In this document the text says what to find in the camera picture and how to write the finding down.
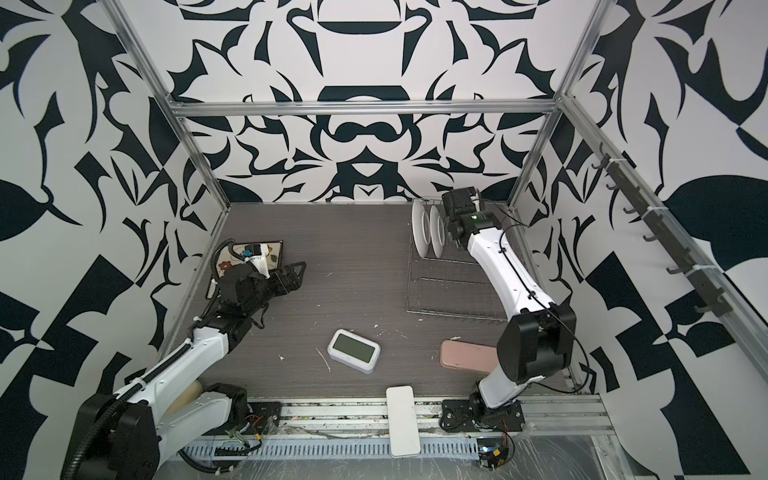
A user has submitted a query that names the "beige foam roll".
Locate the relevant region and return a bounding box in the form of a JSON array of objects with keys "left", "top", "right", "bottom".
[{"left": 166, "top": 381, "right": 203, "bottom": 414}]

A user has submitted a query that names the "aluminium cage frame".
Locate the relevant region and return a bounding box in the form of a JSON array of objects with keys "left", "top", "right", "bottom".
[{"left": 102, "top": 1, "right": 767, "bottom": 376}]

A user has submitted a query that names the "small white round plate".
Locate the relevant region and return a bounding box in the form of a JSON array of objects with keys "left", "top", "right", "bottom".
[{"left": 411, "top": 199, "right": 431, "bottom": 258}]

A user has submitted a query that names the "pink flat case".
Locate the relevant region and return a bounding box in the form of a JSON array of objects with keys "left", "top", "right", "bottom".
[{"left": 440, "top": 340, "right": 499, "bottom": 374}]

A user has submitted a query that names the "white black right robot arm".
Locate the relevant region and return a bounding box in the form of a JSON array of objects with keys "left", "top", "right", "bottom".
[{"left": 441, "top": 187, "right": 583, "bottom": 430}]

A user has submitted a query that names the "white rectangular box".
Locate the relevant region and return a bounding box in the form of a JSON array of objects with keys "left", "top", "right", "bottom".
[{"left": 386, "top": 386, "right": 421, "bottom": 458}]

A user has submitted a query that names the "white digital clock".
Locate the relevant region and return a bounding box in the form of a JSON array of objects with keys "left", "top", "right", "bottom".
[{"left": 327, "top": 329, "right": 381, "bottom": 375}]

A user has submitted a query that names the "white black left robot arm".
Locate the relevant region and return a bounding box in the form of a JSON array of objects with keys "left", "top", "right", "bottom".
[{"left": 61, "top": 239, "right": 307, "bottom": 479}]

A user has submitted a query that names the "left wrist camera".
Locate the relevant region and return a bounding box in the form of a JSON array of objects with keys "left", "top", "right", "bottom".
[{"left": 242, "top": 243, "right": 270, "bottom": 278}]

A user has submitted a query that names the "small circuit board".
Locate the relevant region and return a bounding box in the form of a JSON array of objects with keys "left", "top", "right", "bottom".
[{"left": 477, "top": 436, "right": 516, "bottom": 470}]

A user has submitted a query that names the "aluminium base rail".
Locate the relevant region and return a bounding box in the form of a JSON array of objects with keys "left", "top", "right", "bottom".
[{"left": 184, "top": 395, "right": 615, "bottom": 464}]

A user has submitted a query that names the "black wall hook rail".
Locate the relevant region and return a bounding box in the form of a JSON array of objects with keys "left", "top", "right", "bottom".
[{"left": 594, "top": 142, "right": 733, "bottom": 317}]

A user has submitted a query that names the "chrome wire dish rack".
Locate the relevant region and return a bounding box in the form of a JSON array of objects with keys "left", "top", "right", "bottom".
[{"left": 406, "top": 200, "right": 546, "bottom": 321}]

